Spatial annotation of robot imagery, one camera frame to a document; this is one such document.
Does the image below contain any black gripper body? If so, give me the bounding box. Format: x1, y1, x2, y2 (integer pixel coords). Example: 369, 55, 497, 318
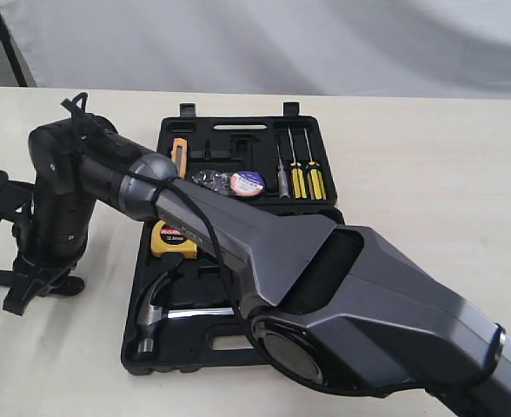
3, 252, 84, 316

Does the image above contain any yellow black screwdriver left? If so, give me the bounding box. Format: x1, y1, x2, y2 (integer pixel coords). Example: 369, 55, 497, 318
287, 127, 307, 199

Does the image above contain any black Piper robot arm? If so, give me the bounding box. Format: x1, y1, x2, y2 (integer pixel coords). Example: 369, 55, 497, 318
28, 114, 511, 416

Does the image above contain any yellow black screwdriver right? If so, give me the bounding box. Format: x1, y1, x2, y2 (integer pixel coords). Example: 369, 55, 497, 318
303, 129, 326, 200

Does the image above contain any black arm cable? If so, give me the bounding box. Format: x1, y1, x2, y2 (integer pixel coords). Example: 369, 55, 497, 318
59, 91, 282, 348

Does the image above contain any black metal stand pole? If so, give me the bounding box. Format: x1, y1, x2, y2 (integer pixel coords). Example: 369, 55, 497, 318
0, 13, 29, 88

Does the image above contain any clear voltage tester screwdriver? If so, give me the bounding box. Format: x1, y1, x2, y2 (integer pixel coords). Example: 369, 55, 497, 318
275, 142, 289, 198

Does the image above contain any claw hammer black handle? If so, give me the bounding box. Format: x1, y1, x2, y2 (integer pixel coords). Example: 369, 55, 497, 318
136, 272, 234, 355

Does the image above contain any black plastic tool case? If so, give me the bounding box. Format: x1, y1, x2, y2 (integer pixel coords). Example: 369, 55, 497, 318
121, 102, 343, 375

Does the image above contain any black electrical tape roll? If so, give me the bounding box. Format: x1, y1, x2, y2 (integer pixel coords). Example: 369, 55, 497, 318
190, 169, 267, 199

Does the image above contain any yellow tape measure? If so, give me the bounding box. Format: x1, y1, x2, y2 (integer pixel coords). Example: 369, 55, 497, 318
149, 221, 197, 260

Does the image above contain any orange utility knife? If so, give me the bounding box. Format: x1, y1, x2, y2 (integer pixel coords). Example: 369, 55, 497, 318
171, 137, 188, 179

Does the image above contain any yellow black screwdriver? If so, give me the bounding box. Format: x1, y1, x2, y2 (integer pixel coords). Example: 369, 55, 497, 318
303, 129, 326, 200
287, 127, 307, 199

